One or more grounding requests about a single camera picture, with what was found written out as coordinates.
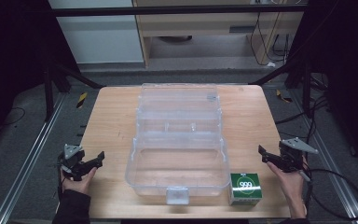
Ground person's right hand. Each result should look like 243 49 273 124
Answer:
266 155 310 203

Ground black floor cables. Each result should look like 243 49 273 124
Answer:
274 73 332 142

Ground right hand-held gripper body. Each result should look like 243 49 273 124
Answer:
277 136 320 174

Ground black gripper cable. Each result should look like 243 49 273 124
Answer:
297 167 358 221
56 154 63 202

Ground black horizontal frame bar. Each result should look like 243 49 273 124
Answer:
48 5 310 17

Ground thin black floor cable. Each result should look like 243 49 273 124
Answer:
0 106 27 127

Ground yellow and black tape strip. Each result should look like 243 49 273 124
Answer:
76 91 89 109
275 89 294 105

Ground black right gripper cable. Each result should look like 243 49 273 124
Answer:
297 167 358 221

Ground light wooden desk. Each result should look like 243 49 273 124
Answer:
131 0 310 68

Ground black curtain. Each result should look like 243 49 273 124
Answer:
0 0 79 153
288 0 358 174

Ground green and white carton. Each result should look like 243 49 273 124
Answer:
228 172 264 206

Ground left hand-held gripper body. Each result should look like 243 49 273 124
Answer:
58 143 90 182

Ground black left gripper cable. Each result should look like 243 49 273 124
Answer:
56 154 63 202

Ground aluminium floor rail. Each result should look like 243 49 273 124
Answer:
286 89 358 224
0 92 69 224

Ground clear plastic storage box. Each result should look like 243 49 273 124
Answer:
124 82 231 206

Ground person's left hand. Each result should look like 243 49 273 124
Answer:
60 166 98 197

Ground white cabinet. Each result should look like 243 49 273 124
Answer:
48 0 145 65

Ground black cables under desk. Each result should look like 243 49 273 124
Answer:
249 11 295 67

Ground black metal stand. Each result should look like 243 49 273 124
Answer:
42 61 106 123
249 57 314 119

